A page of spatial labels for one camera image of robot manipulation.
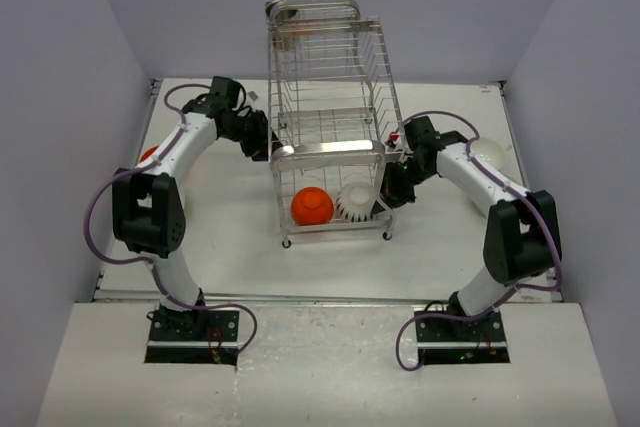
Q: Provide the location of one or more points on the orange bowl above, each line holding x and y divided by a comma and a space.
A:
148, 153
312, 206

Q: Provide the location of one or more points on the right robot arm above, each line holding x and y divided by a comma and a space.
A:
522, 238

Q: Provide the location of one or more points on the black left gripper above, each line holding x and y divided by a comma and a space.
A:
264, 141

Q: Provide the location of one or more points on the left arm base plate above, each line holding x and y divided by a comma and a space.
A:
200, 337

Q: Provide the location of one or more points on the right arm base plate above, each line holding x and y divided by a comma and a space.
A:
445, 342

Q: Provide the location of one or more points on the black and white striped bowl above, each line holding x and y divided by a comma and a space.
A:
354, 202

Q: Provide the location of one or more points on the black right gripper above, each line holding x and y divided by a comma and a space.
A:
392, 195

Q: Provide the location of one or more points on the stainless steel dish rack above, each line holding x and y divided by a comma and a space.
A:
333, 110

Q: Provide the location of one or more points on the metal cutlery holder cup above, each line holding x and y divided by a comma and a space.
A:
281, 35

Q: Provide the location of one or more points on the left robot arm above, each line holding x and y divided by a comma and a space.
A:
147, 210

